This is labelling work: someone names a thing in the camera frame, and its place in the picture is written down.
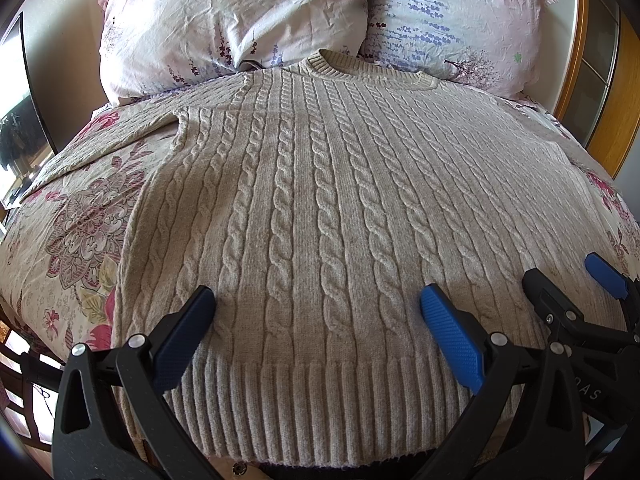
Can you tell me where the floral bed quilt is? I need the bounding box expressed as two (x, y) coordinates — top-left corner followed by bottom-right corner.
(0, 90), (640, 480)

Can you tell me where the dark wooden chair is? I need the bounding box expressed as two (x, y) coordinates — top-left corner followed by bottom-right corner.
(1, 311), (64, 452)

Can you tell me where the wooden headboard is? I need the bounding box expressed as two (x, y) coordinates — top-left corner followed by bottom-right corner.
(504, 0), (640, 179)

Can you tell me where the left pink floral pillow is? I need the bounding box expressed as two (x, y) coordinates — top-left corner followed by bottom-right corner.
(99, 0), (368, 105)

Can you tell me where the beige cable knit sweater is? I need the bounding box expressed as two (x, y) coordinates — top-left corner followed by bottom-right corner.
(22, 48), (640, 467)

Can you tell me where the right blue floral pillow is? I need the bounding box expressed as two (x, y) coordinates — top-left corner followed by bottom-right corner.
(360, 0), (555, 99)

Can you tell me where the black flat screen television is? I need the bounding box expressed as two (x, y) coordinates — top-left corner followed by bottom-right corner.
(0, 12), (59, 172)

